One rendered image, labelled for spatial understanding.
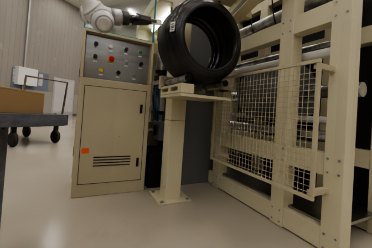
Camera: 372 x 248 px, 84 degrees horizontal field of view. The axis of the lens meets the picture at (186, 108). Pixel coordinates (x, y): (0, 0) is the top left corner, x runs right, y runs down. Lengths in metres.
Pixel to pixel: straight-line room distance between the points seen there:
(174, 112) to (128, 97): 0.41
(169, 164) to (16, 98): 1.13
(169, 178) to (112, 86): 0.85
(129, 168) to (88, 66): 0.88
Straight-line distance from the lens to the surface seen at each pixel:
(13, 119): 0.80
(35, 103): 0.89
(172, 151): 1.66
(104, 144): 1.76
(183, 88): 1.25
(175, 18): 1.34
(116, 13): 1.29
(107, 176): 1.83
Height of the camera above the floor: 0.69
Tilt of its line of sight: 1 degrees up
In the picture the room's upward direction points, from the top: 4 degrees clockwise
